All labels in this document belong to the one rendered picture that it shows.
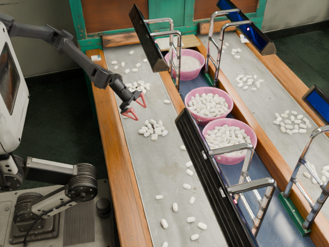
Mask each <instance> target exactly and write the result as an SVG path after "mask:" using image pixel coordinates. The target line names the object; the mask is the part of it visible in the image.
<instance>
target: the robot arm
mask: <svg viewBox="0 0 329 247"><path fill-rule="evenodd" d="M0 21H1V22H2V23H3V24H4V25H5V27H6V30H7V33H8V36H9V37H10V38H11V37H16V36H18V37H26V38H35V39H42V40H44V41H46V42H47V43H49V44H50V45H52V46H54V50H55V51H56V52H57V53H58V54H60V55H63V56H65V54H67V55H68V56H69V57H71V58H72V59H73V60H74V61H75V62H76V63H77V64H78V65H79V66H80V67H81V68H82V69H83V70H84V71H85V72H86V73H87V76H88V77H90V78H89V79H90V80H91V81H92V82H93V83H94V86H95V87H97V88H99V89H104V90H105V89H106V87H107V85H109V86H110V87H111V89H112V90H113V91H114V92H115V93H116V94H117V95H118V97H119V98H120V99H121V100H122V101H123V102H122V104H121V105H120V106H119V107H120V109H121V112H120V114H121V115H123V116H126V117H129V118H132V119H134V120H135V121H138V120H139V119H138V117H137V115H136V113H135V111H134V109H133V107H131V108H127V106H128V105H130V103H131V101H132V100H133V101H135V102H137V103H138V104H139V105H141V106H142V107H144V108H146V107H147V106H146V103H145V98H144V93H143V91H142V90H141V91H138V90H135V91H133V92H131V91H130V90H129V89H128V88H127V87H126V85H125V84H124V83H123V78H122V76H121V75H120V74H113V72H112V71H110V70H108V69H106V68H104V67H102V66H101V65H98V64H96V63H95V62H94V61H92V60H91V59H90V58H89V57H88V56H87V55H85V54H84V53H83V52H82V51H81V50H80V49H79V48H77V47H76V46H75V45H74V43H73V41H72V39H73V36H72V35H71V34H70V33H69V32H67V31H65V30H63V29H62V31H59V30H57V29H55V28H53V27H51V26H49V25H47V24H45V26H35V25H27V24H22V23H16V22H14V21H15V19H14V18H12V17H10V16H9V15H6V14H2V13H0ZM108 83H109V84H108ZM140 97H141V99H142V101H143V104H142V103H141V102H140V101H139V100H138V98H140ZM128 113H132V114H133V116H134V117H133V116H131V115H129V114H128Z"/></svg>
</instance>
